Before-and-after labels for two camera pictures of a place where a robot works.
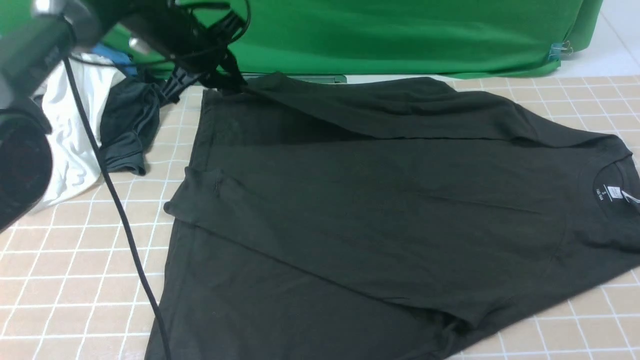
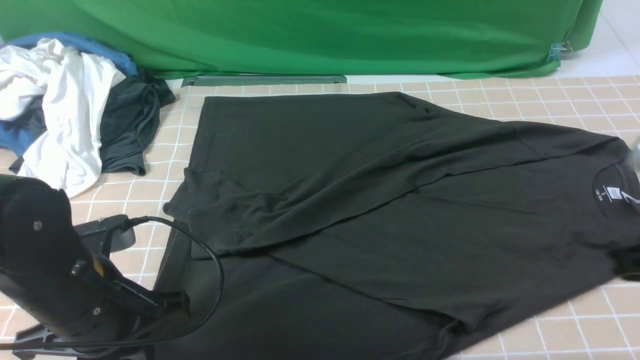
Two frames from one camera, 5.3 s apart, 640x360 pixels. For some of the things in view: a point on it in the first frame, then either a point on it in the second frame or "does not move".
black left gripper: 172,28 → 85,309
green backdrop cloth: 380,37 does not move
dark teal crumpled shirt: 129,121 does not move
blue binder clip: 558,50 does not move
